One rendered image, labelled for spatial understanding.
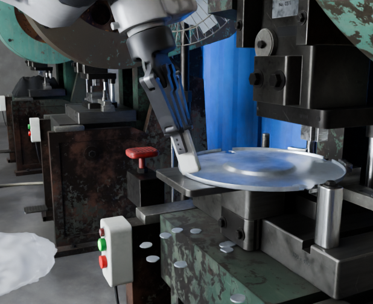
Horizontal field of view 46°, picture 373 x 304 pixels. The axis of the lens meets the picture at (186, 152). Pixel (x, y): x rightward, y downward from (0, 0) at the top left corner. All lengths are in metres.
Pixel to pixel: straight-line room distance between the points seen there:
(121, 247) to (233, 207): 0.28
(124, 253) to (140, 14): 0.50
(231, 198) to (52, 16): 0.42
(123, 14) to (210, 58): 2.87
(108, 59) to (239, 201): 1.36
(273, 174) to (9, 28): 3.13
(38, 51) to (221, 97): 1.47
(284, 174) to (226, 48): 2.64
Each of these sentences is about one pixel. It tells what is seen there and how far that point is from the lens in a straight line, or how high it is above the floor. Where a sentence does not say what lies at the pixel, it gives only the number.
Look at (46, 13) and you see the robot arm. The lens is 0.74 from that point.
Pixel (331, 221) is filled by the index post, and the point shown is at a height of 0.75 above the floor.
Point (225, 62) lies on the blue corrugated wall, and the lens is 3.35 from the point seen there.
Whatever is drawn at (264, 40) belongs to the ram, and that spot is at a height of 1.00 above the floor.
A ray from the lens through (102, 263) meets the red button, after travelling 0.98.
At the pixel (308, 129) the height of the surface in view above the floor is 0.84.
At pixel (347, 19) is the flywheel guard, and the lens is 0.45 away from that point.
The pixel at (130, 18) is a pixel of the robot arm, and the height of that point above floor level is 1.03.
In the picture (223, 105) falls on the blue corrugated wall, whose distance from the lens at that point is 3.38.
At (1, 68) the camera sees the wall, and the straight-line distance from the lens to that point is 7.24.
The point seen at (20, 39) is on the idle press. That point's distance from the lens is 3.69.
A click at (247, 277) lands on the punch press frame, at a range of 0.70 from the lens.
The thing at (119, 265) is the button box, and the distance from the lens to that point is 0.97.
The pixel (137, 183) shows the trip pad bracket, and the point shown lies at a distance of 1.00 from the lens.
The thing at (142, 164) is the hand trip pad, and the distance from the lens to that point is 1.04.
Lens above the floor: 0.97
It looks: 12 degrees down
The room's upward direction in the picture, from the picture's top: straight up
